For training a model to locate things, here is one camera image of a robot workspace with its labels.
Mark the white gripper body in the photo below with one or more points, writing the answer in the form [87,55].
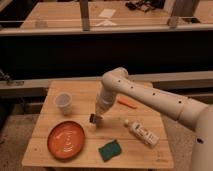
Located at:
[105,99]

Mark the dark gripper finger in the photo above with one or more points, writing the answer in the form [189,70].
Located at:
[92,118]
[99,120]

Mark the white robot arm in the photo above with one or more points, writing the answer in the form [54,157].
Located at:
[193,114]

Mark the orange carrot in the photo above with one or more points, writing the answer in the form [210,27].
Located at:
[127,103]

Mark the clear plastic cup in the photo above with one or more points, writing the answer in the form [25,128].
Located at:
[63,102]

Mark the orange plate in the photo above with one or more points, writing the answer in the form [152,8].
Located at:
[66,140]

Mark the green sponge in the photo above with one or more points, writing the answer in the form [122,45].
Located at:
[110,150]

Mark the white bottle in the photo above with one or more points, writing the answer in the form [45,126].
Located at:
[143,134]

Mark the white paper sheet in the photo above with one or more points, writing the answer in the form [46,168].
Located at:
[107,13]

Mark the grey metal post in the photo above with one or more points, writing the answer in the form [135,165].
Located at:
[184,9]
[84,10]

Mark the black cables clutter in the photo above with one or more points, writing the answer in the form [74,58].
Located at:
[145,5]

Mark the grey metal post right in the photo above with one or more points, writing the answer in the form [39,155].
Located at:
[184,9]

